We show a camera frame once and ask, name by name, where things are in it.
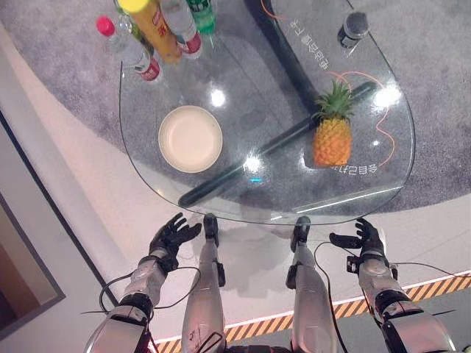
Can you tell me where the yellow pineapple with green crown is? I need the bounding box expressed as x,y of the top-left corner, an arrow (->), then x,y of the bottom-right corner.
311,79 -> 357,168

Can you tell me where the pink-capped clear water bottle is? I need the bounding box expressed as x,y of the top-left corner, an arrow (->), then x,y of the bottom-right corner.
96,15 -> 164,84

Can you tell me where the yellow juice bottle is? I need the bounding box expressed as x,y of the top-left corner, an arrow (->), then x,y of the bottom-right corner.
114,0 -> 184,65

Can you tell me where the clear water bottle red label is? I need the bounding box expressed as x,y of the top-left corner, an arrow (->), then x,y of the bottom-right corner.
160,0 -> 203,60

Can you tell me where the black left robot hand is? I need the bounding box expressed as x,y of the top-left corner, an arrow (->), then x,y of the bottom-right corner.
149,212 -> 203,259

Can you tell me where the dark drink can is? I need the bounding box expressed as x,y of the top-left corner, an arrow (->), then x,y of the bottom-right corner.
337,11 -> 370,49

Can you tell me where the green plastic bottle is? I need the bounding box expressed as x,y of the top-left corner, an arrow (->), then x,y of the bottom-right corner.
185,0 -> 217,36

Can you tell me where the grey framed brown panel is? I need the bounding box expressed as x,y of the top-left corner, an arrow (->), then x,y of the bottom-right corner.
0,190 -> 68,330

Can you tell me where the silver robot leg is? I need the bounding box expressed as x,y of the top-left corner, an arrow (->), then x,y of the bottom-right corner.
180,213 -> 227,353
286,215 -> 340,353

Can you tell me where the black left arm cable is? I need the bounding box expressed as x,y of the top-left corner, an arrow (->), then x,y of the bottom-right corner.
98,265 -> 202,314

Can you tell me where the black table base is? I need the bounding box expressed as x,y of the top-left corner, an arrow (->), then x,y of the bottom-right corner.
177,0 -> 379,207

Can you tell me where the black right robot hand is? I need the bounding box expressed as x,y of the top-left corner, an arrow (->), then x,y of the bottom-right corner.
328,217 -> 386,258

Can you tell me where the silver left robot leg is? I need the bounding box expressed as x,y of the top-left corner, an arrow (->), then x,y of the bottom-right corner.
180,213 -> 227,353

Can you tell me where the round cream plate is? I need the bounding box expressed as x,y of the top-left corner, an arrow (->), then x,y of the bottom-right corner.
157,104 -> 224,174

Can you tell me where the silver right robot leg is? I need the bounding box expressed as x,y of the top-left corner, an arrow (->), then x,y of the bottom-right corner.
286,215 -> 340,353

